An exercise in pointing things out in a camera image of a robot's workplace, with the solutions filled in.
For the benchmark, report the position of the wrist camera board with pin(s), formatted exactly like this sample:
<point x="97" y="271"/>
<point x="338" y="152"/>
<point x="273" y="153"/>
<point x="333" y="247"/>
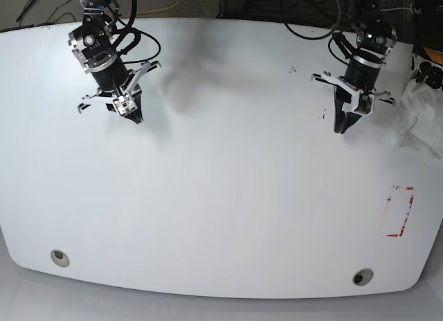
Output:
<point x="122" y="104"/>
<point x="362" y="104"/>

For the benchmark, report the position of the red tape rectangle marking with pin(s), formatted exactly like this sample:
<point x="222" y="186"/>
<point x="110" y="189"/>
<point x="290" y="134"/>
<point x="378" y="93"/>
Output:
<point x="398" y="207"/>

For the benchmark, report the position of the left table cable grommet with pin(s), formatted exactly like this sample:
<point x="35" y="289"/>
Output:
<point x="60" y="258"/>

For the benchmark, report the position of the white printed t-shirt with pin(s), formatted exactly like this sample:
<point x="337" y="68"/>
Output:
<point x="419" y="123"/>

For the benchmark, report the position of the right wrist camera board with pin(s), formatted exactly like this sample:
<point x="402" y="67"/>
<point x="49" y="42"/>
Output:
<point x="122" y="104"/>

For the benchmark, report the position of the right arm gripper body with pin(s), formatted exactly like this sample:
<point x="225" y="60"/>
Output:
<point x="99" y="45"/>

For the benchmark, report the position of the table cable grommet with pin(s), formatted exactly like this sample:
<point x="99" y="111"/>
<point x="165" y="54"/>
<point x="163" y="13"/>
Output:
<point x="60" y="258"/>
<point x="363" y="277"/>

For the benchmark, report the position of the right table cable grommet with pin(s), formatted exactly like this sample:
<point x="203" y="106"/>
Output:
<point x="363" y="277"/>

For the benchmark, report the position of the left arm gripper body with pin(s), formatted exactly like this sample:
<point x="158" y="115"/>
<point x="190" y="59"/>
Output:
<point x="375" y="39"/>

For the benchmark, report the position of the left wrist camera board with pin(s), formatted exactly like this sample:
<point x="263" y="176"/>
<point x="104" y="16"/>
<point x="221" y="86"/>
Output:
<point x="362" y="104"/>

